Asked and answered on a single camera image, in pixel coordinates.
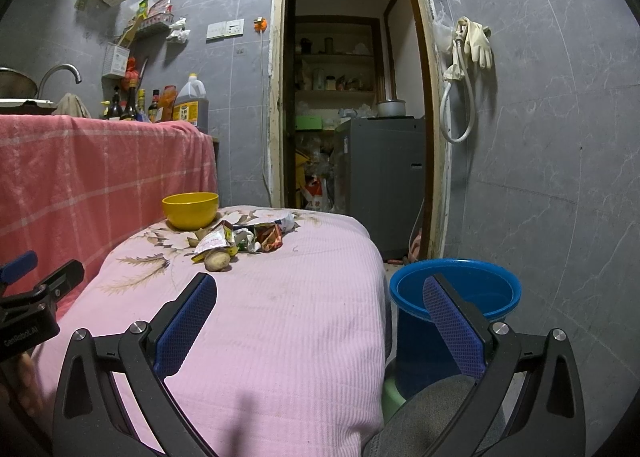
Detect brown potato piece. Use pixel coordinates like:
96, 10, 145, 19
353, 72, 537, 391
204, 250, 231, 273

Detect green wrapper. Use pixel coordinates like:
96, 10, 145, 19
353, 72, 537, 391
233, 227, 262, 255

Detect orange red wrapper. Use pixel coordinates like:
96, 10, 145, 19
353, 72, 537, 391
254, 223, 283, 253

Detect blue white plastic bag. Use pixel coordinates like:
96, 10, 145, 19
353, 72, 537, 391
214, 212, 298, 236

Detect left hand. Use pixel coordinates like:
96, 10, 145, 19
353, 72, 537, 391
1, 352, 43, 418

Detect red plaid cloth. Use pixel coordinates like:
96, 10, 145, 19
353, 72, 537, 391
0, 113, 219, 323

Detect blue plastic bucket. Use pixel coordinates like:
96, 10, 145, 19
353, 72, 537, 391
390, 259, 522, 399

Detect yellow plastic bowl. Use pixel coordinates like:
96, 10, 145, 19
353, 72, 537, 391
162, 191, 219, 231

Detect green stool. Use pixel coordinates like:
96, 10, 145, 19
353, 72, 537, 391
382, 359, 406, 423

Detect grey rag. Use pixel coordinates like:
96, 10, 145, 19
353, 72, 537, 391
52, 93, 91, 119

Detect dark sauce bottle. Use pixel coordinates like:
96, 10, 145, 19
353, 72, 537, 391
120, 80, 138, 121

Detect chrome faucet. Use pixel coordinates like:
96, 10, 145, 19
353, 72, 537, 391
36, 62, 84, 100

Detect pink floral table cloth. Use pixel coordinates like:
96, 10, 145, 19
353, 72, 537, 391
35, 211, 387, 456

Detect large oil jug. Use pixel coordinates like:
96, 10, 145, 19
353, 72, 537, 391
172, 73, 208, 133

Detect red white sack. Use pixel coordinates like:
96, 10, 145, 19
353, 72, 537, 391
300, 175, 331, 212

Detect green box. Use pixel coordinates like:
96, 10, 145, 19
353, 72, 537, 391
295, 114, 323, 131

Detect grey washing machine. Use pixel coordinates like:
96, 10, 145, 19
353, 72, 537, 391
333, 117, 425, 260

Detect metal pot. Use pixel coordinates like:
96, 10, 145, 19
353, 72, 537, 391
376, 99, 407, 118

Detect cream rubber gloves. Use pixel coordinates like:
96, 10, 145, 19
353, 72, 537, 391
452, 17, 494, 69

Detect wooden door frame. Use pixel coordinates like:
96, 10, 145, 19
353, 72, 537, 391
262, 0, 451, 260

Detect wire wall shelf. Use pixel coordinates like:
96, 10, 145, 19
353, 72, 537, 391
134, 13, 175, 40

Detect wall socket panel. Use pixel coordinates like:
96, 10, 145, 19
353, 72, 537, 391
205, 19, 244, 42

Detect white hose loop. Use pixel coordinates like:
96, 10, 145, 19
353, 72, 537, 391
438, 31, 478, 145

